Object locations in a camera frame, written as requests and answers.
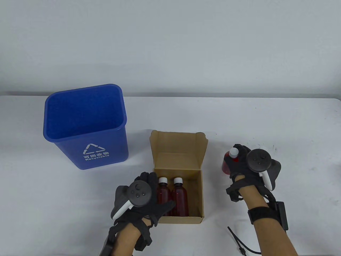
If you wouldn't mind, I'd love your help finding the person's right hand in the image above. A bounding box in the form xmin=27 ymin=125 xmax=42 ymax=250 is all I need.
xmin=224 ymin=144 xmax=281 ymax=199

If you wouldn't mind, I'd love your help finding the person's left hand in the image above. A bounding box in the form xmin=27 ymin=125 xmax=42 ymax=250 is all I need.
xmin=111 ymin=172 xmax=176 ymax=227

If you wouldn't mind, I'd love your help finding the red liquid bottle white cap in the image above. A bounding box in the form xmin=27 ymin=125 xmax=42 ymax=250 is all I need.
xmin=170 ymin=177 xmax=189 ymax=216
xmin=157 ymin=177 xmax=172 ymax=216
xmin=221 ymin=148 xmax=239 ymax=176

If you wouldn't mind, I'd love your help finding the brown cardboard box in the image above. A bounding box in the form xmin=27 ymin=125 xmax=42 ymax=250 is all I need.
xmin=149 ymin=130 xmax=209 ymax=224

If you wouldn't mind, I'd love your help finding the person's right forearm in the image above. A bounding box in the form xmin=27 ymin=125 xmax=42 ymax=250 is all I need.
xmin=238 ymin=185 xmax=299 ymax=256

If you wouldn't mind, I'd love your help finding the person's left forearm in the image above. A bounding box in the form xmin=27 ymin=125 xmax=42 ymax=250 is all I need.
xmin=112 ymin=217 xmax=143 ymax=256

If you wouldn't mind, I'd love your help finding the black right wrist box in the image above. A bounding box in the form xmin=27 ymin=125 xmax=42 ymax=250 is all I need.
xmin=276 ymin=202 xmax=289 ymax=231

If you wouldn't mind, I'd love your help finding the black wrist box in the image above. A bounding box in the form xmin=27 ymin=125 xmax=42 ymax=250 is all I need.
xmin=100 ymin=235 xmax=116 ymax=256
xmin=276 ymin=202 xmax=289 ymax=231

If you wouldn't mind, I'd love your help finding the black left wrist box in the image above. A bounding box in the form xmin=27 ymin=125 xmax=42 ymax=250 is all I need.
xmin=100 ymin=235 xmax=116 ymax=256

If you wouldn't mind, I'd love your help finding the grey right hand controller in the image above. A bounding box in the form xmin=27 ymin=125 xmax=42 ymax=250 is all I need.
xmin=246 ymin=149 xmax=281 ymax=191

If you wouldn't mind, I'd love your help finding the grey hand controller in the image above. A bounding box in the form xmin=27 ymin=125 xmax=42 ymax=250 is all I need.
xmin=111 ymin=181 xmax=152 ymax=220
xmin=246 ymin=149 xmax=281 ymax=191

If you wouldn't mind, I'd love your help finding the grey left hand controller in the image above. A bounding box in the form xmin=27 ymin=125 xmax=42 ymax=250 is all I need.
xmin=111 ymin=181 xmax=152 ymax=220

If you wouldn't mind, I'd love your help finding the blue plastic recycling bin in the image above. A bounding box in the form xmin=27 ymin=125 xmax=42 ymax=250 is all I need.
xmin=43 ymin=84 xmax=129 ymax=170

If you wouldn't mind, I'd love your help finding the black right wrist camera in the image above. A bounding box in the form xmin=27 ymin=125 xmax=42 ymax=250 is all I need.
xmin=226 ymin=184 xmax=243 ymax=203

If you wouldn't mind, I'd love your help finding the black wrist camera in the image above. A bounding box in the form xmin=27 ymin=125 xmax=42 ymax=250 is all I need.
xmin=135 ymin=223 xmax=152 ymax=251
xmin=226 ymin=184 xmax=243 ymax=203

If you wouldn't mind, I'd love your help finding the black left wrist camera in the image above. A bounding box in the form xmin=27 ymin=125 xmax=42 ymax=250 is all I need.
xmin=135 ymin=223 xmax=152 ymax=251

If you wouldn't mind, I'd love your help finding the black right wrist strap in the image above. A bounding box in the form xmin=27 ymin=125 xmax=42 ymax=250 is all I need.
xmin=248 ymin=205 xmax=279 ymax=224

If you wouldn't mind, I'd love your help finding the thin black cable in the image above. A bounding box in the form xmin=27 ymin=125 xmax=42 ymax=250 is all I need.
xmin=227 ymin=226 xmax=261 ymax=254

